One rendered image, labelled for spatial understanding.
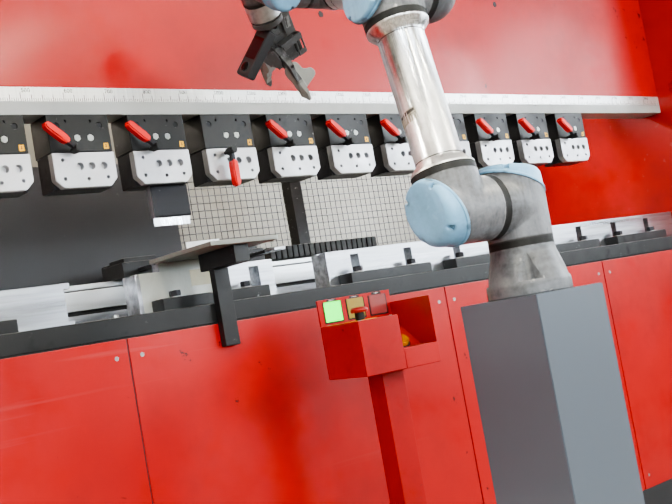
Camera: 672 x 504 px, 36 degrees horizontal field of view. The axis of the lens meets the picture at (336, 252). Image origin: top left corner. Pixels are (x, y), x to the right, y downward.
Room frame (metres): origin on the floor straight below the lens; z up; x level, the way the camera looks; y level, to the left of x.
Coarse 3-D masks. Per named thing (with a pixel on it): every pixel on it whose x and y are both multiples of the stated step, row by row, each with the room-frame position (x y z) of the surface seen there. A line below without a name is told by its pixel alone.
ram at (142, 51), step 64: (0, 0) 2.16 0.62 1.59; (64, 0) 2.26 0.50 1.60; (128, 0) 2.36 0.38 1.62; (192, 0) 2.48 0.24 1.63; (512, 0) 3.30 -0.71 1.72; (576, 0) 3.53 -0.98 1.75; (0, 64) 2.14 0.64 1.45; (64, 64) 2.24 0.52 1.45; (128, 64) 2.34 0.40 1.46; (192, 64) 2.46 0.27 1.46; (320, 64) 2.73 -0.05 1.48; (448, 64) 3.06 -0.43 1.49; (512, 64) 3.26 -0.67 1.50; (576, 64) 3.49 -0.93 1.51; (640, 64) 3.74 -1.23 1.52
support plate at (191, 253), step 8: (224, 240) 2.17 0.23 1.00; (232, 240) 2.19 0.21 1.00; (240, 240) 2.20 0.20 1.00; (248, 240) 2.21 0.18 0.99; (256, 240) 2.23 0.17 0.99; (264, 240) 2.25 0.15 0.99; (272, 240) 2.28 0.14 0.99; (192, 248) 2.21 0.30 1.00; (200, 248) 2.18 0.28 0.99; (208, 248) 2.20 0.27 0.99; (216, 248) 2.24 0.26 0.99; (168, 256) 2.28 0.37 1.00; (176, 256) 2.26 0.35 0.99; (184, 256) 2.30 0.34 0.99; (192, 256) 2.33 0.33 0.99
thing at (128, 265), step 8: (144, 256) 2.59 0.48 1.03; (152, 256) 2.60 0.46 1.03; (112, 264) 2.59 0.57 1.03; (120, 264) 2.54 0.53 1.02; (128, 264) 2.54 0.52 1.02; (136, 264) 2.56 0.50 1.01; (144, 264) 2.57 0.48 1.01; (104, 272) 2.60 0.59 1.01; (112, 272) 2.57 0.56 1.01; (120, 272) 2.54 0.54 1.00; (128, 272) 2.54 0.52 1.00; (136, 272) 2.55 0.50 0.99; (144, 272) 2.57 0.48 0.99; (152, 272) 2.58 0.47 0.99; (104, 280) 2.61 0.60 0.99; (112, 280) 2.58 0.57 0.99
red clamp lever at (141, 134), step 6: (126, 126) 2.29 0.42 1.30; (132, 126) 2.29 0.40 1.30; (138, 126) 2.30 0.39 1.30; (132, 132) 2.30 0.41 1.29; (138, 132) 2.30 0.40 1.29; (144, 132) 2.31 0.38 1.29; (138, 138) 2.32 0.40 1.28; (144, 138) 2.31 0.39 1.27; (150, 138) 2.32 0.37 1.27; (150, 144) 2.33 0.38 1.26; (156, 144) 2.32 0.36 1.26; (162, 144) 2.33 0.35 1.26; (150, 150) 2.35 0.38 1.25; (156, 150) 2.34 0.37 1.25
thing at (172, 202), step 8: (184, 184) 2.44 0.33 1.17; (152, 192) 2.38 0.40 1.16; (160, 192) 2.40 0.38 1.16; (168, 192) 2.41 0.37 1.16; (176, 192) 2.43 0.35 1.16; (184, 192) 2.44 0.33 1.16; (152, 200) 2.38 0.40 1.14; (160, 200) 2.40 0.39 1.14; (168, 200) 2.41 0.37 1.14; (176, 200) 2.42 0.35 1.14; (184, 200) 2.44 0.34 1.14; (152, 208) 2.39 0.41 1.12; (160, 208) 2.39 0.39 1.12; (168, 208) 2.41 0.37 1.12; (176, 208) 2.42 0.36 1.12; (184, 208) 2.44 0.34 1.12; (152, 216) 2.39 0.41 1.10; (160, 216) 2.39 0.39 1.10; (168, 216) 2.41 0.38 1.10; (176, 216) 2.43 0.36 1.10; (184, 216) 2.44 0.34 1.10; (160, 224) 2.40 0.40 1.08; (168, 224) 2.41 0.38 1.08; (176, 224) 2.43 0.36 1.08
